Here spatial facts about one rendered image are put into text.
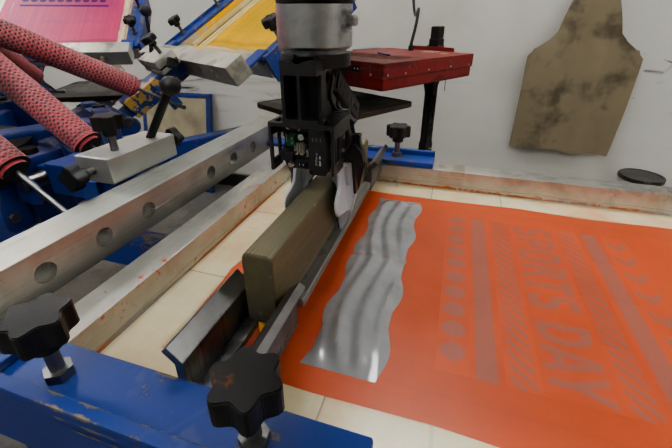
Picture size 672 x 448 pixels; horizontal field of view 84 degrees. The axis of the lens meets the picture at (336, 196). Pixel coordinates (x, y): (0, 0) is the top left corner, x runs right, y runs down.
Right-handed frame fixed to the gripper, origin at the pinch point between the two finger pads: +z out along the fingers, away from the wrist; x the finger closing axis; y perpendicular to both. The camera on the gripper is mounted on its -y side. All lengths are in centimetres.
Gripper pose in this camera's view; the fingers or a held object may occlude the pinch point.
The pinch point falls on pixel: (325, 213)
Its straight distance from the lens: 48.5
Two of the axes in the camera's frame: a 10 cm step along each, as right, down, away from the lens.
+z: 0.0, 9.0, 4.5
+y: -3.0, 4.3, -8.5
